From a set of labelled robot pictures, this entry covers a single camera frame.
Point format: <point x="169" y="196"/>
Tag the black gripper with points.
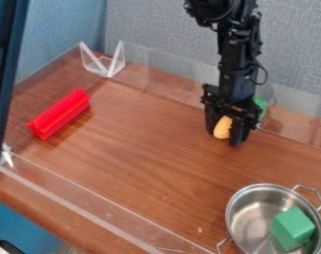
<point x="244" y="111"/>

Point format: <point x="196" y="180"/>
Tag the yellow green toy corn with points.
<point x="225" y="123"/>

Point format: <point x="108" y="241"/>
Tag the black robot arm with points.
<point x="234" y="19"/>

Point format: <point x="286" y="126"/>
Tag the clear acrylic back barrier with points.
<point x="176" y="77"/>

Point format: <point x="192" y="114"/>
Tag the clear acrylic barrier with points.
<point x="81" y="216"/>
<point x="176" y="77"/>

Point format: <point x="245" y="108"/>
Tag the silver metal pot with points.
<point x="250" y="211"/>

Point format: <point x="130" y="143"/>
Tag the green wooden cube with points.
<point x="292" y="228"/>

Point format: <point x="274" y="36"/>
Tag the red plastic block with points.
<point x="57" y="116"/>

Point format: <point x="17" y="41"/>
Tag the clear acrylic front barrier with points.
<point x="81" y="216"/>

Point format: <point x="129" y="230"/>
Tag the clear acrylic corner bracket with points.
<point x="104" y="66"/>

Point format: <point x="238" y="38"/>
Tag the clear acrylic left bracket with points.
<point x="8" y="154"/>

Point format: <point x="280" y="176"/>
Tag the blue black camera-side pole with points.
<point x="14" y="11"/>

